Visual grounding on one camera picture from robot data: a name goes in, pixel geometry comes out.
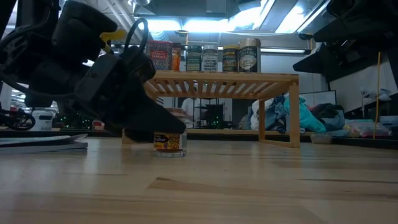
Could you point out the pile of clothes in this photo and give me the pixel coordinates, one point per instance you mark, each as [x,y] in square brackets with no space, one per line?
[298,115]

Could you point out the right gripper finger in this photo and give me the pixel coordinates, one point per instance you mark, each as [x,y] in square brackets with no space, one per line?
[323,60]

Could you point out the orange spice packet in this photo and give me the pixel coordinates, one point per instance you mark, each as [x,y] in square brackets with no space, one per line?
[176,59]

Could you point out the small round metal tin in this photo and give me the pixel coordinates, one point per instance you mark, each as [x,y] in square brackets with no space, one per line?
[321,138]

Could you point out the person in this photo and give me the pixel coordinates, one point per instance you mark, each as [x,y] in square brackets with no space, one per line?
[189,107]

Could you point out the black aluminium table frame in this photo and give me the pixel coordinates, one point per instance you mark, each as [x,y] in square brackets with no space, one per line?
[357,142]

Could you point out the green-lid herb jar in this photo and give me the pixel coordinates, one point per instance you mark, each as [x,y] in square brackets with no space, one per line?
[194,60]

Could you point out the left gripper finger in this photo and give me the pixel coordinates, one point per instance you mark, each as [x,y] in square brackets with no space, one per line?
[138,137]
[155,119]

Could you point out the wooden slatted shelf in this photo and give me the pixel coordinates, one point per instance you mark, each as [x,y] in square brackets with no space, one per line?
[233,77]

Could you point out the small cork-lid glass jar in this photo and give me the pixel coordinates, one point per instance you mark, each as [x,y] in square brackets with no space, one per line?
[170,144]

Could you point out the tan-lid spice jar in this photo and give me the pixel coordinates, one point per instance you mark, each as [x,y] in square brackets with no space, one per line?
[249,57]

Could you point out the red-lid paprika tin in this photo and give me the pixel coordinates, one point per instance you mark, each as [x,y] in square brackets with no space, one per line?
[160,56]

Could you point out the white container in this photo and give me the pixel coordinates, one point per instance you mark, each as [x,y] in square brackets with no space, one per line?
[43,120]

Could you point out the white-lid bagel seasoning jar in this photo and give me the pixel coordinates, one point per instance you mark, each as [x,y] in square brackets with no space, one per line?
[210,60]

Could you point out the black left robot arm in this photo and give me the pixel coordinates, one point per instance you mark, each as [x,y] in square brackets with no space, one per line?
[28,46]

